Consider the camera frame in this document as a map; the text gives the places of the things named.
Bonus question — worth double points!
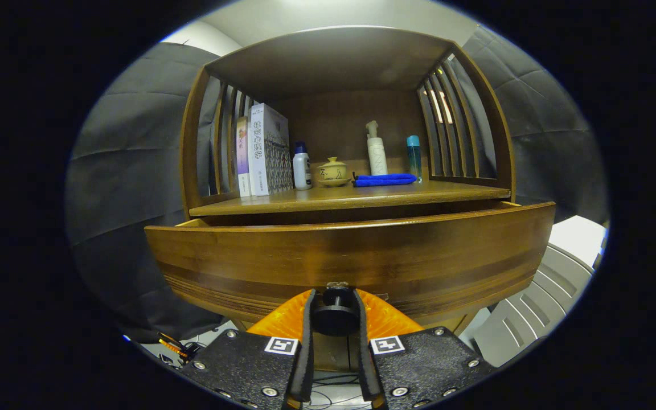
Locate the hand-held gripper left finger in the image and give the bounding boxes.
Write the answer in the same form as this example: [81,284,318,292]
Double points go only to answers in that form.
[179,289,317,410]

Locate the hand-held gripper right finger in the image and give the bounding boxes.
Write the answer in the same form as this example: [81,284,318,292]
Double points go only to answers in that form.
[352,287,497,410]

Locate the wooden drawer with black knob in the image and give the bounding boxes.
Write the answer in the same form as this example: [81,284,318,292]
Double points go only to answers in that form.
[145,200,556,337]

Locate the wooden countertop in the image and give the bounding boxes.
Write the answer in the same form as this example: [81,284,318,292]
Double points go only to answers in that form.
[188,181,512,217]

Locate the white drawer unit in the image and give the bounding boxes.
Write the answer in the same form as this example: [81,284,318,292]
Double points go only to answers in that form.
[470,215,609,368]

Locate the wooden cabinet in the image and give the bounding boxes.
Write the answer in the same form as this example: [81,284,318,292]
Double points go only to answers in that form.
[179,26,516,374]

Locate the orange black tool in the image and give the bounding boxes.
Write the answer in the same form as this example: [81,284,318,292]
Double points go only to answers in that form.
[157,332,200,368]

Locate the folded blue cloth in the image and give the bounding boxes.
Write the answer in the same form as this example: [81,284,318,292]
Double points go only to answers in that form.
[353,173,417,188]

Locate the small white bottle blue cap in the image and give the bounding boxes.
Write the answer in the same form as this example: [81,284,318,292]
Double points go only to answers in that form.
[293,142,313,191]

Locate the yellow ceramic lidded teacup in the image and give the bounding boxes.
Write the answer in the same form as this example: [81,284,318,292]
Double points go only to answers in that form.
[317,157,352,188]

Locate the thick white patterned book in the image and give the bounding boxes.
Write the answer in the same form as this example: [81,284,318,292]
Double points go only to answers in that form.
[247,103,294,197]

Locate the white pump bottle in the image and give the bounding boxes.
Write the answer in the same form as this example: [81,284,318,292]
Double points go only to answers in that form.
[366,120,388,177]

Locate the clear blue capped bottle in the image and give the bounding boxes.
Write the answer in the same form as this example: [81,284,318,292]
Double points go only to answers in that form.
[407,135,423,183]

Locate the thin purple book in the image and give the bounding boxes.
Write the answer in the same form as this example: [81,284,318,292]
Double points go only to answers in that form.
[236,116,252,198]

